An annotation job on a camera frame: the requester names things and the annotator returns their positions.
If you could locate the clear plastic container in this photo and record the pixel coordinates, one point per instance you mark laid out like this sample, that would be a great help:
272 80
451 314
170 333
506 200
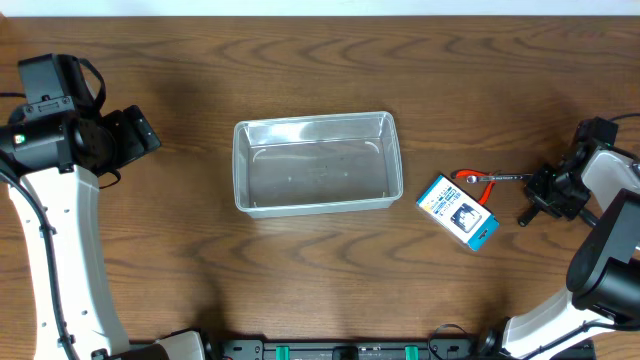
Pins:
318 164

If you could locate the white blue product box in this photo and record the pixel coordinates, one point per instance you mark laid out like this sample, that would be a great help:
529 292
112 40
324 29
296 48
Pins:
469 222

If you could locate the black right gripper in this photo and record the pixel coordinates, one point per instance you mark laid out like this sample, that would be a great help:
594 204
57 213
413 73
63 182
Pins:
536 185

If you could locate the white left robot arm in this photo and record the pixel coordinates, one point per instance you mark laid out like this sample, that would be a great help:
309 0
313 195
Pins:
59 216

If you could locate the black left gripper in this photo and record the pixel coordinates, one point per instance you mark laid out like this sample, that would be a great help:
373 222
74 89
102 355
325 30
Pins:
138 132

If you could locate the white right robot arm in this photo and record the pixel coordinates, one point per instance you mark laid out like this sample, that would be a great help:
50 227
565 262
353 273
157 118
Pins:
599 183

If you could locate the red handled pliers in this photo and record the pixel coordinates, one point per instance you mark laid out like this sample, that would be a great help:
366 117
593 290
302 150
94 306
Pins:
463 173

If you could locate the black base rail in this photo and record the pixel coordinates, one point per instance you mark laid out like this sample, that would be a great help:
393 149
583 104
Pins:
350 350

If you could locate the silver ring wrench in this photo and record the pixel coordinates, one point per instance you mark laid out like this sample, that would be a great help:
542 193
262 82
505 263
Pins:
500 177

